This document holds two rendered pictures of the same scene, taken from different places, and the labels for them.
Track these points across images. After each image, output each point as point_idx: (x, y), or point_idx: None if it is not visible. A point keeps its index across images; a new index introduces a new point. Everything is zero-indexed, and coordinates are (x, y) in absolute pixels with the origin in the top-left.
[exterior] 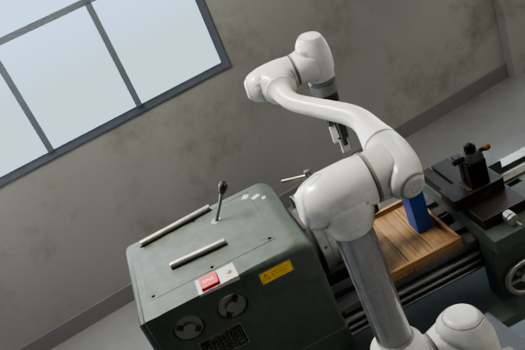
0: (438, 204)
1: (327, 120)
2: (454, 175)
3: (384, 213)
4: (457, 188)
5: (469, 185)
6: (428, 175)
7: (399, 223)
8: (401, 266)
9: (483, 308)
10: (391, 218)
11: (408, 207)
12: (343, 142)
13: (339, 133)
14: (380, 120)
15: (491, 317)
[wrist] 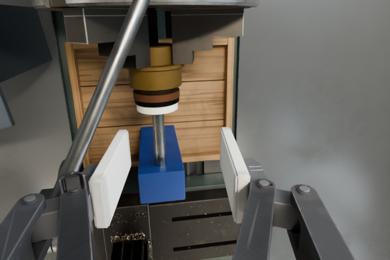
0: (191, 176)
1: (259, 217)
2: (194, 228)
3: (224, 105)
4: (130, 227)
5: (120, 244)
6: (225, 201)
7: (187, 114)
8: (71, 71)
9: None
10: (207, 108)
11: (151, 146)
12: (87, 174)
13: (60, 212)
14: None
15: (0, 125)
